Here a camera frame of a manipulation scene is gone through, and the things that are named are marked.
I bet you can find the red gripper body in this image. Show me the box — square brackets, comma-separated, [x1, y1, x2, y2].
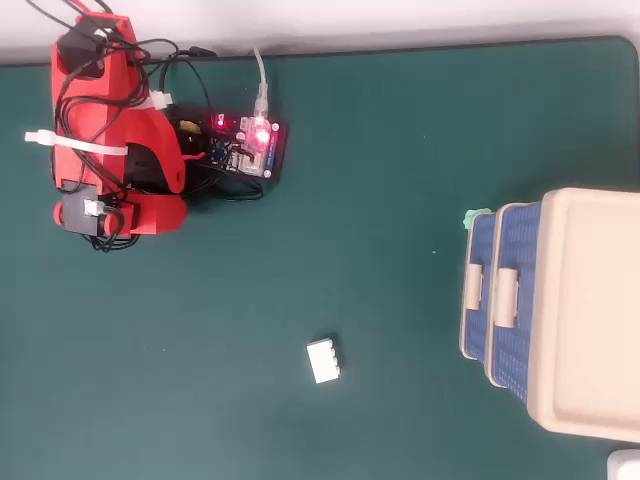
[107, 197, 151, 237]

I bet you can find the red fixed gripper finger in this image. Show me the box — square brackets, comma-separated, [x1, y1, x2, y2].
[144, 197, 189, 235]

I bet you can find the white toy building brick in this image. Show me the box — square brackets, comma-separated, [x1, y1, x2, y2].
[306, 332, 347, 385]

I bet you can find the blue wicker drawer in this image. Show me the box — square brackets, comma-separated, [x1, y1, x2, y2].
[462, 212, 497, 362]
[492, 201, 544, 407]

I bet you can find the beige plastic drawer cabinet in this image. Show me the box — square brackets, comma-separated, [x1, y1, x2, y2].
[458, 187, 640, 444]

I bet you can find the long white zip tie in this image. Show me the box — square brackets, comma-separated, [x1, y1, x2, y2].
[24, 130, 127, 158]

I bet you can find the black controller circuit board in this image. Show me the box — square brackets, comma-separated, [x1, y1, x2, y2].
[207, 112, 290, 185]

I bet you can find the short white zip tie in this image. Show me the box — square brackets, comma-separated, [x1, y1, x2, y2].
[146, 90, 174, 112]

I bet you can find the dark green table mat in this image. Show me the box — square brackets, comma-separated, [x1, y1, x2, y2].
[0, 34, 640, 480]

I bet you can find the green putty lump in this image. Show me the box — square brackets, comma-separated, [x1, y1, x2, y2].
[462, 207, 491, 232]

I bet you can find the white box corner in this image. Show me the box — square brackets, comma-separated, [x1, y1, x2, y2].
[606, 449, 640, 480]

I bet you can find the black wrist servo cable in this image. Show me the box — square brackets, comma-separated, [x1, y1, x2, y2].
[85, 199, 144, 254]

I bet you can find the black base cable bundle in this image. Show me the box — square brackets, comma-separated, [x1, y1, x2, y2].
[187, 164, 266, 202]

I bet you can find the black arm servo cable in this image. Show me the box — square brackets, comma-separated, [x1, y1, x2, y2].
[51, 37, 180, 201]

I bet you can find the white USB cable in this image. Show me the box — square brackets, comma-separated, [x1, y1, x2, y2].
[252, 47, 272, 119]

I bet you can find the black power cable with ferrite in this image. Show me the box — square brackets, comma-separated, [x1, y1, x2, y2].
[158, 45, 219, 121]

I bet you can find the blue wicker drawer, large handle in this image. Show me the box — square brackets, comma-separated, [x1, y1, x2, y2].
[492, 201, 544, 407]

